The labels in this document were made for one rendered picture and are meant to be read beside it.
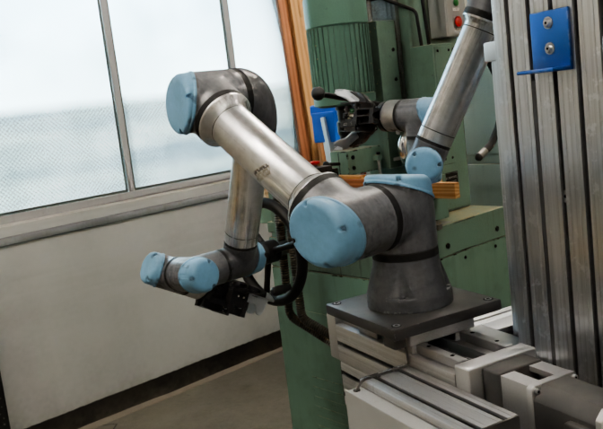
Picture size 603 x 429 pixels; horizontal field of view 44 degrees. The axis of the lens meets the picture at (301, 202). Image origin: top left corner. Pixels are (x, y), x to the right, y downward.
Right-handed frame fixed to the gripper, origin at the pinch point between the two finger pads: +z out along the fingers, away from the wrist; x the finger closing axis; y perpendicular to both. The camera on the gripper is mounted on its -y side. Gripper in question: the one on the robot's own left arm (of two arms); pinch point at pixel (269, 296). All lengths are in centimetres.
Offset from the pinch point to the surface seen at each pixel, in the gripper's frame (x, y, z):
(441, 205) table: 23, -33, 30
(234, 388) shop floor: -120, 26, 84
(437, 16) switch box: 11, -90, 27
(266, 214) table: -27.3, -26.4, 12.2
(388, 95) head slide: 3, -65, 22
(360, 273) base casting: 8.3, -12.1, 20.8
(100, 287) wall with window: -133, 0, 17
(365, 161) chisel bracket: -2, -46, 23
